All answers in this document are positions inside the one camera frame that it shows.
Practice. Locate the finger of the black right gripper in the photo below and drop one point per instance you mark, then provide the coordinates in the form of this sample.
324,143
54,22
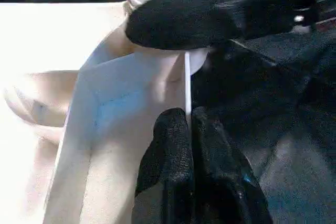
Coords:
183,19

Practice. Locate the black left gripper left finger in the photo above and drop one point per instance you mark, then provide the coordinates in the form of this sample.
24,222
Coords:
170,169

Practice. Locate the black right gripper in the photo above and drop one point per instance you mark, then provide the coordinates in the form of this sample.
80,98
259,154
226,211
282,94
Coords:
275,1

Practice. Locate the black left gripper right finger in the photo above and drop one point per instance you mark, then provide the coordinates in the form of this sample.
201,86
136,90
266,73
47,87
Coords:
223,182

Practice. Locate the white plastic table top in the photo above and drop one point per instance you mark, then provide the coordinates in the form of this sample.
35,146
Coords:
78,103

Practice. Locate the black plastic mat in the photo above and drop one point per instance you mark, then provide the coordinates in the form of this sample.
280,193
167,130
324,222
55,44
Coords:
262,90

